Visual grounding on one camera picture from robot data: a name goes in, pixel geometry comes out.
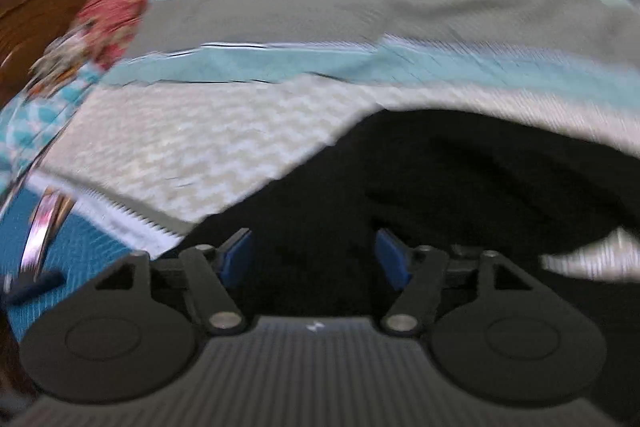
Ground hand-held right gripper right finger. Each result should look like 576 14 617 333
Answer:
375 228 537 338

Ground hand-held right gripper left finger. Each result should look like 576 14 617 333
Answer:
95 228 253 336

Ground black pants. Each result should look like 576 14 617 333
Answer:
175 107 640 427

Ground striped teal and grey quilt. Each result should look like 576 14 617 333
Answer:
0 0 640 343

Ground teal and white patterned cloth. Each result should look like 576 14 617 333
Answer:
0 67 101 205

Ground red floral blanket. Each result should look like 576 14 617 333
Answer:
30 0 506 100

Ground dark wooden headboard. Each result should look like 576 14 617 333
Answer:
0 0 157 108

